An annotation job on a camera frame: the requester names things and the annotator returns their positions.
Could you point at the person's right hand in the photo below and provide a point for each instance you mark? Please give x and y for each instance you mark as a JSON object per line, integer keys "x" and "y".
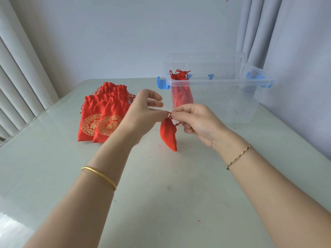
{"x": 204, "y": 123}

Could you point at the gold bangle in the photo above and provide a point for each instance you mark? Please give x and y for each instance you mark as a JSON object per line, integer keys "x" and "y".
{"x": 99, "y": 174}

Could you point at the person's left hand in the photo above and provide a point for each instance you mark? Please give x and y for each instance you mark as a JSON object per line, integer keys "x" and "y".
{"x": 139, "y": 118}

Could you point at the pile of red drawstring pouches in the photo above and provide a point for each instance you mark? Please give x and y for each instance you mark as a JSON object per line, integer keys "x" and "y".
{"x": 90, "y": 121}

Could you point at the white vertical blinds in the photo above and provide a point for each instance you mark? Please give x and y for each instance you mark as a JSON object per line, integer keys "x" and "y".
{"x": 20, "y": 69}

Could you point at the person's left forearm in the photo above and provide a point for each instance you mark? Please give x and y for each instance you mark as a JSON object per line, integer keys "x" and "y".
{"x": 77, "y": 211}

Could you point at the clear plastic storage box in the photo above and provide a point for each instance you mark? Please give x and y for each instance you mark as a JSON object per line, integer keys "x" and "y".
{"x": 219, "y": 82}

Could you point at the grey curtain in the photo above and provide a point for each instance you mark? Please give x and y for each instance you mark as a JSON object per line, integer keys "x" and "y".
{"x": 297, "y": 36}

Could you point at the person's right forearm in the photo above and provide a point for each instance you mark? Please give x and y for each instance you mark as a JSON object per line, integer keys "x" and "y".
{"x": 279, "y": 198}

